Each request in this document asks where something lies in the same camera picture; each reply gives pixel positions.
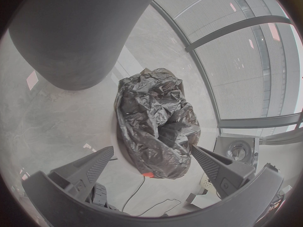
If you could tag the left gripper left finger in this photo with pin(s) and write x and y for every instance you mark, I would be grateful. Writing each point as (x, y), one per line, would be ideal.
(80, 171)

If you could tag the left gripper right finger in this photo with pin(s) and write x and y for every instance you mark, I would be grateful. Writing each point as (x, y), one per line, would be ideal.
(229, 171)

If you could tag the black plastic bag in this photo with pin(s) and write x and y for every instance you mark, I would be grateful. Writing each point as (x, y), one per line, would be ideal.
(151, 117)

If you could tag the white trash bin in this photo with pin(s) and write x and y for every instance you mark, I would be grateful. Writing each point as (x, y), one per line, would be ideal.
(120, 150)

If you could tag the dark grey washing machine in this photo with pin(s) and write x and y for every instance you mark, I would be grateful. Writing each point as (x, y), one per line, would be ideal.
(236, 150)

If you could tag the white plastic laundry basket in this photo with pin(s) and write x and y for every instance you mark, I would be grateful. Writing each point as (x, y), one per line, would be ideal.
(206, 181)

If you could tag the grey metal stand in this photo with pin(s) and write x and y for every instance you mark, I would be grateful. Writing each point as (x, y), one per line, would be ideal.
(190, 197)

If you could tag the window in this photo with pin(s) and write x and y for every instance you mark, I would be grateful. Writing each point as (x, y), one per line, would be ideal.
(236, 55)

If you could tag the dark grey round chair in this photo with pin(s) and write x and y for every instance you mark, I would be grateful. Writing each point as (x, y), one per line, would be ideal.
(71, 32)

